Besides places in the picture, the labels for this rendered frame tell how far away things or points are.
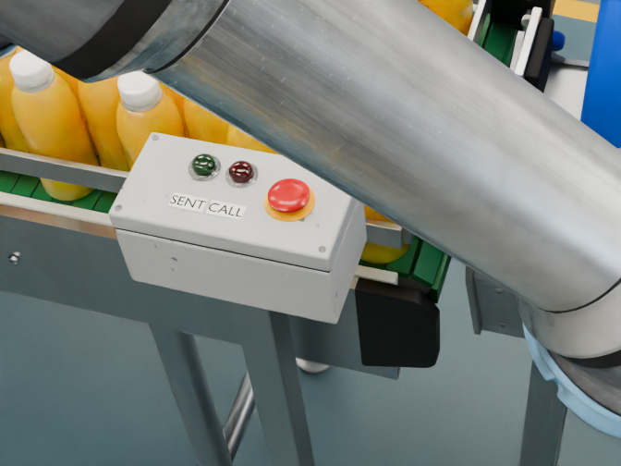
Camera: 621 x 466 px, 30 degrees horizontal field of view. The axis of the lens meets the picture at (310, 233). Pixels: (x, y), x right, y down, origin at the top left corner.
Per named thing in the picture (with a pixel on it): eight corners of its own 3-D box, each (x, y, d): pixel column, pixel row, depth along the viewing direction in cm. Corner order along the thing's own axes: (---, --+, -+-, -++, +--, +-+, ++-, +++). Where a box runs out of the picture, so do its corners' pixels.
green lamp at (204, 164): (212, 179, 101) (210, 171, 100) (188, 176, 101) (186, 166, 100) (220, 161, 102) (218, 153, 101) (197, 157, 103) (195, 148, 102)
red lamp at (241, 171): (249, 187, 100) (248, 177, 99) (225, 182, 100) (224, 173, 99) (258, 168, 101) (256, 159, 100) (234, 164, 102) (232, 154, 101)
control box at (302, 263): (336, 326, 102) (328, 256, 94) (130, 281, 107) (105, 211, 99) (368, 239, 108) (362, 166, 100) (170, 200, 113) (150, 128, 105)
